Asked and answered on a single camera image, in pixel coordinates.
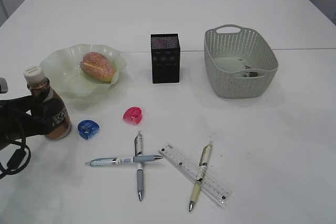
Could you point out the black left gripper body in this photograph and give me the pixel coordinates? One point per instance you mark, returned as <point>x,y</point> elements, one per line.
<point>11,127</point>

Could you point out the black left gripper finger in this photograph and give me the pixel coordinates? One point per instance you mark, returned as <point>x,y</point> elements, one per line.
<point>35,125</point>
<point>30,102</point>

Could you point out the brown coffee bottle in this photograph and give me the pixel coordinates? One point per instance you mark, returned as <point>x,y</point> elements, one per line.
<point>37,83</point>

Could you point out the sugared bread roll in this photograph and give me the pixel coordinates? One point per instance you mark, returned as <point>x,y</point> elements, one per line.
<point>98,66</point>

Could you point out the paper ball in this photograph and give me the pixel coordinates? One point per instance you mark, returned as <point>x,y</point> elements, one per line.
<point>251,74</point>

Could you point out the pale green wavy plate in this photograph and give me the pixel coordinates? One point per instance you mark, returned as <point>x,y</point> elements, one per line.
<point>62,68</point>

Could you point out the blue pencil sharpener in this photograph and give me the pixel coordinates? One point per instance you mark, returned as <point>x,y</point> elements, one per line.
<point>87,129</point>

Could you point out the grey-green plastic basket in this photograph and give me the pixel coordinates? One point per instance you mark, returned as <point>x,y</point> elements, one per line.
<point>228,56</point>

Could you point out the pink pencil sharpener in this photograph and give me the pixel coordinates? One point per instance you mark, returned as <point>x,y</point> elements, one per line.
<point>133,115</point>

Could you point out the grey pen lying horizontal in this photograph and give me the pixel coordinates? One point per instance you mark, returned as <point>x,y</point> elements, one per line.
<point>122,161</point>

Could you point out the grey pen lying vertical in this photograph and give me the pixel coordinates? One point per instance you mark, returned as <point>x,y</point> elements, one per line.
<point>138,152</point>

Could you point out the black mesh pen holder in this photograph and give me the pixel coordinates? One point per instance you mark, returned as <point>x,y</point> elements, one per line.
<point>165,55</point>

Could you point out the beige patterned pen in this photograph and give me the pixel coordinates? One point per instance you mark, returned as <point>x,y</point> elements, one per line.
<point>205,157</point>

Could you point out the clear plastic ruler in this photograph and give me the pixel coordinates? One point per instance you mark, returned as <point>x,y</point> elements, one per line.
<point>190,169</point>

